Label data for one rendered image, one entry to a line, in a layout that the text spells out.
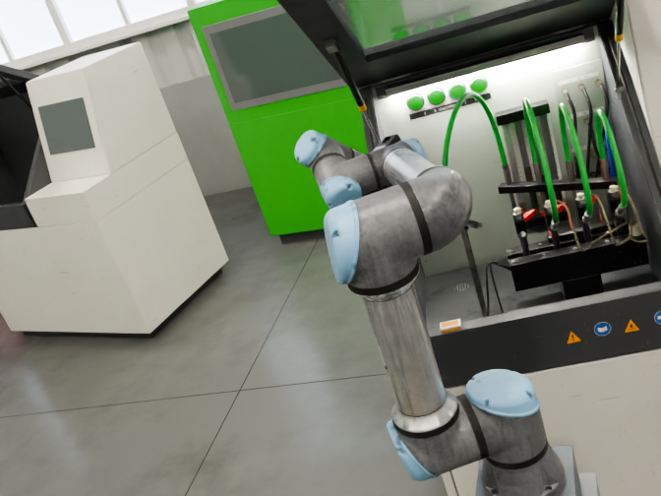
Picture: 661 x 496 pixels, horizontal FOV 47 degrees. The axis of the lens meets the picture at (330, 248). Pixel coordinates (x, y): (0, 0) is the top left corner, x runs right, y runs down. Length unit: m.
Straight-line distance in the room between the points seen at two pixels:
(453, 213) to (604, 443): 1.12
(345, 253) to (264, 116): 3.73
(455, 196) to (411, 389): 0.33
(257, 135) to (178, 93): 1.78
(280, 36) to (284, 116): 0.49
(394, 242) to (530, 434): 0.46
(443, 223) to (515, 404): 0.37
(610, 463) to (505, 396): 0.86
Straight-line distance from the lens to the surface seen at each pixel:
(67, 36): 6.84
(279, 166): 4.89
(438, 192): 1.13
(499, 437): 1.36
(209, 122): 6.50
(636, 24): 2.02
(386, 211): 1.11
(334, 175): 1.50
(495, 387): 1.37
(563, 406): 2.03
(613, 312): 1.90
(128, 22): 6.54
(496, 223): 2.34
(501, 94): 2.21
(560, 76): 2.21
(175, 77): 6.55
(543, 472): 1.45
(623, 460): 2.17
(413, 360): 1.24
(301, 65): 4.58
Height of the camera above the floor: 1.95
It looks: 24 degrees down
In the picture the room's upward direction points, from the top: 19 degrees counter-clockwise
